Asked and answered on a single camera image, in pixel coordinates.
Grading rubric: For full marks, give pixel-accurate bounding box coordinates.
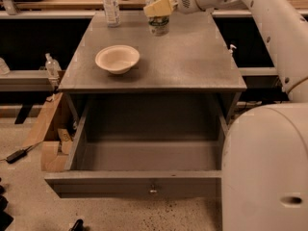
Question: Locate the grey open top drawer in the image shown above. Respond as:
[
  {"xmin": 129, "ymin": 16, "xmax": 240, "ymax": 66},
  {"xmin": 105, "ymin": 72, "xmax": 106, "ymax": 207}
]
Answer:
[{"xmin": 45, "ymin": 93, "xmax": 227, "ymax": 198}]

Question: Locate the green white 7up can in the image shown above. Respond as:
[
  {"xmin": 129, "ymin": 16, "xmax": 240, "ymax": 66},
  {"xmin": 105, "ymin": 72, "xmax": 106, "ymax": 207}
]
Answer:
[{"xmin": 145, "ymin": 0, "xmax": 169, "ymax": 37}]

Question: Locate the small white pump bottle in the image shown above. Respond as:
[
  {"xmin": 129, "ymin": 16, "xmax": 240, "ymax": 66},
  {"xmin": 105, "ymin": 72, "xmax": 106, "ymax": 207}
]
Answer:
[{"xmin": 228, "ymin": 44, "xmax": 237, "ymax": 55}]

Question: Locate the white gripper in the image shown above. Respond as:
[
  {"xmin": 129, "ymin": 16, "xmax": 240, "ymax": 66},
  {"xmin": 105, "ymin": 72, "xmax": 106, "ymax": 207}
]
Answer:
[{"xmin": 143, "ymin": 0, "xmax": 200, "ymax": 17}]

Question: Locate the small clear sanitizer bottle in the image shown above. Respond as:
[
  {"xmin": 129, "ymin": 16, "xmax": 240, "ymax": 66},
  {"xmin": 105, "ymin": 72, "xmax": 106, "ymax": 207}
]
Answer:
[{"xmin": 45, "ymin": 53, "xmax": 62, "ymax": 79}]

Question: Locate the clear plastic water bottle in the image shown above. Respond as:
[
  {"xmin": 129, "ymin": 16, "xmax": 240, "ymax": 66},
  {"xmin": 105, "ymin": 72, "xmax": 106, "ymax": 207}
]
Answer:
[{"xmin": 103, "ymin": 0, "xmax": 120, "ymax": 27}]

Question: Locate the brown cardboard box left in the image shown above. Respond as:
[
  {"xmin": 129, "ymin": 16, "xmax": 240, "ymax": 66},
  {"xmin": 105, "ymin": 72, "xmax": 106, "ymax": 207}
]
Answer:
[{"xmin": 22, "ymin": 93, "xmax": 72, "ymax": 172}]

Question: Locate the black power adapter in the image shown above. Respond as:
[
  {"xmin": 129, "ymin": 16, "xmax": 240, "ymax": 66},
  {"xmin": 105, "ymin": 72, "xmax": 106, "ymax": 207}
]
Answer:
[{"xmin": 6, "ymin": 149, "xmax": 27, "ymax": 164}]

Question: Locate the white ceramic bowl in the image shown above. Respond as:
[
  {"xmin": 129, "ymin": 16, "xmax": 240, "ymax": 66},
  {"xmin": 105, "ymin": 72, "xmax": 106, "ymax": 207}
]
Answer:
[{"xmin": 95, "ymin": 45, "xmax": 140, "ymax": 74}]

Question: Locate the grey cabinet counter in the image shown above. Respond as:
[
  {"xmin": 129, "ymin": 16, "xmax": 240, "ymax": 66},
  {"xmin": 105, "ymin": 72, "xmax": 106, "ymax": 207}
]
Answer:
[{"xmin": 58, "ymin": 11, "xmax": 247, "ymax": 124}]

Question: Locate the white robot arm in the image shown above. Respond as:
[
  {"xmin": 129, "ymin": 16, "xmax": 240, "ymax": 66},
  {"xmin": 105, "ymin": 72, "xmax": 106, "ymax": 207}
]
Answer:
[{"xmin": 143, "ymin": 0, "xmax": 308, "ymax": 231}]

